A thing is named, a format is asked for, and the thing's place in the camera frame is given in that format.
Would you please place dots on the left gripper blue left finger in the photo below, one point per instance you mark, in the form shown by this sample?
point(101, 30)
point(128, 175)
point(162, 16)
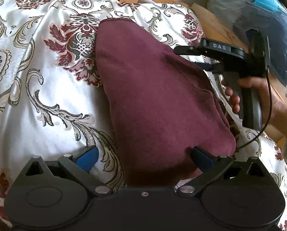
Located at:
point(78, 167)

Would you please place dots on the maroon sweater garment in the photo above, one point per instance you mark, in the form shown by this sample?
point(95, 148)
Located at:
point(161, 106)

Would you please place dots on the wooden bed frame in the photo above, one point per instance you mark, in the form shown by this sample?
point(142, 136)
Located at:
point(216, 29)

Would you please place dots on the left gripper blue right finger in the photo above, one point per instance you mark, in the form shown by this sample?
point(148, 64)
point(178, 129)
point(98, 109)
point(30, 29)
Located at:
point(212, 167)

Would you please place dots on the plastic wrapped blue bundle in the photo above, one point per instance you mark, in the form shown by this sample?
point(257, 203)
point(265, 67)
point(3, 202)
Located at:
point(266, 16)

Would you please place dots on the person's right hand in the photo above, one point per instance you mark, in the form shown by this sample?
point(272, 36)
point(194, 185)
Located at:
point(274, 110)

